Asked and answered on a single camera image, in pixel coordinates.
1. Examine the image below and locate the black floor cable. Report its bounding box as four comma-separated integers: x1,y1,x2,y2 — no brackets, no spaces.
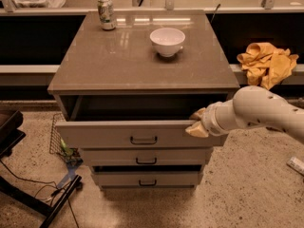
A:
0,159,80,228

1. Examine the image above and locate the blue tape on floor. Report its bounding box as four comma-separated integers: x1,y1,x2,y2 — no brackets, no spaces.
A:
57,162,82,188

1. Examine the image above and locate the grey middle drawer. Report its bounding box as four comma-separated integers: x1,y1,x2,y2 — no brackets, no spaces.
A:
80,147,213,166

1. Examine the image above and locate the grey drawer cabinet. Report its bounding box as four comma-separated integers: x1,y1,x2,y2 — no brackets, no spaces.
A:
47,9,241,192

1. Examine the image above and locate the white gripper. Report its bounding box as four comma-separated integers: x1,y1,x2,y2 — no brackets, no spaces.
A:
185,102,228,138

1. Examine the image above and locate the white ceramic bowl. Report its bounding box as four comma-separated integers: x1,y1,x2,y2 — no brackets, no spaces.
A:
150,28,185,57

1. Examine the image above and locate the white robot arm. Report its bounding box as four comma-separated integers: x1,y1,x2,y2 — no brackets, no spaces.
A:
185,85,304,143

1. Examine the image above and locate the green bottle in basket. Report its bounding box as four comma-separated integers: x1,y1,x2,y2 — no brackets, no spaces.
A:
61,140,74,156

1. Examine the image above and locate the wire mesh basket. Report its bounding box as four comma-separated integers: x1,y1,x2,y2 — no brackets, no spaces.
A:
49,113,83,164

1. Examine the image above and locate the black chair frame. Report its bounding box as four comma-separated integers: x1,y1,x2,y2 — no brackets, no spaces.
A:
0,111,85,228

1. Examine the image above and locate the grey drawer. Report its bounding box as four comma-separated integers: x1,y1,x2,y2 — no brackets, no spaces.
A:
80,147,213,166
91,171,203,188
56,94,226,148

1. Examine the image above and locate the grey top drawer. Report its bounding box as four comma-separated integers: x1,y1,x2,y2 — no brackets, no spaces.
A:
56,94,226,148

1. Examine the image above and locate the white box on floor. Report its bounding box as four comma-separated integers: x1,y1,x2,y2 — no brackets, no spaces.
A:
287,157,304,176

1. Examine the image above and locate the crumpled yellow cloth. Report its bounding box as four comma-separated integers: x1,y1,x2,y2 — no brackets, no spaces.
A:
237,43,299,90

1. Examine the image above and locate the grey bottom drawer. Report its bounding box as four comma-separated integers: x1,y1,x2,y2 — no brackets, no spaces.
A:
91,171,203,188

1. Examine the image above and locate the green white soda can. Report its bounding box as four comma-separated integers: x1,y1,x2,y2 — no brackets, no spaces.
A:
97,0,116,30

